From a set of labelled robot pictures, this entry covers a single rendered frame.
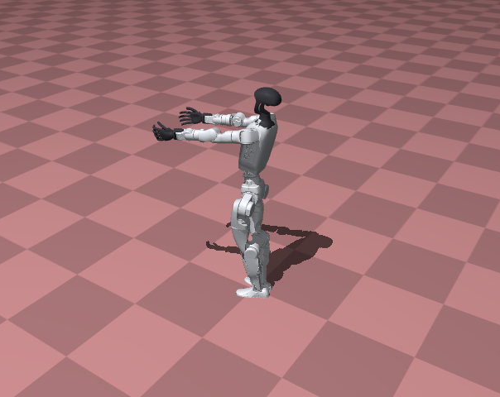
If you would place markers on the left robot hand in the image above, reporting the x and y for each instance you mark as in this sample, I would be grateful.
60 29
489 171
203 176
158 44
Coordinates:
166 133

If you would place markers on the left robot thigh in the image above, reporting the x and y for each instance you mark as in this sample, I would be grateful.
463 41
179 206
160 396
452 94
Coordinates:
242 210

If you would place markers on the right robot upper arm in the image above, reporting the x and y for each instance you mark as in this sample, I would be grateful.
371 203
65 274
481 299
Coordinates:
239 119

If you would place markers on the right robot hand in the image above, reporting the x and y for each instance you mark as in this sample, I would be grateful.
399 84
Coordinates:
195 117

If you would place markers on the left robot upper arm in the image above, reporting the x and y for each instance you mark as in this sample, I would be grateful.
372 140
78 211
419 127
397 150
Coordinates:
243 136

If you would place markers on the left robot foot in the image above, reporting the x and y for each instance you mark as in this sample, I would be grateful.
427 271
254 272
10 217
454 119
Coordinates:
250 293

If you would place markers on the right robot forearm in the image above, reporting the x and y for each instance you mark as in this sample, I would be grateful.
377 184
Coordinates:
217 119

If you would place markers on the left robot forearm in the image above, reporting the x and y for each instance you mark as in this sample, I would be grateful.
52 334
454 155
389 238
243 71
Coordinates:
201 135

